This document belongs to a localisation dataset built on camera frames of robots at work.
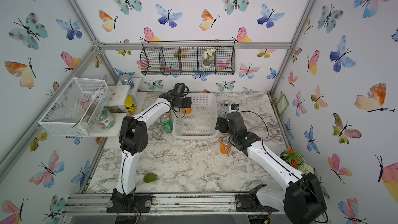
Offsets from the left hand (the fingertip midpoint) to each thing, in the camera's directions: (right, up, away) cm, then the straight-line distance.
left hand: (188, 99), depth 100 cm
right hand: (+22, -11, -18) cm, 30 cm away
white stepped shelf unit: (-34, -2, -14) cm, 37 cm away
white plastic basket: (+9, -15, +4) cm, 18 cm away
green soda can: (-12, -15, -9) cm, 21 cm away
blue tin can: (-38, +12, -3) cm, 40 cm away
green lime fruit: (-17, -41, -19) cm, 49 cm away
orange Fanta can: (+22, -28, -16) cm, 39 cm away
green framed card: (+66, -3, +10) cm, 66 cm away
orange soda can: (-1, -8, +5) cm, 10 cm away
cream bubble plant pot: (-39, -12, -21) cm, 46 cm away
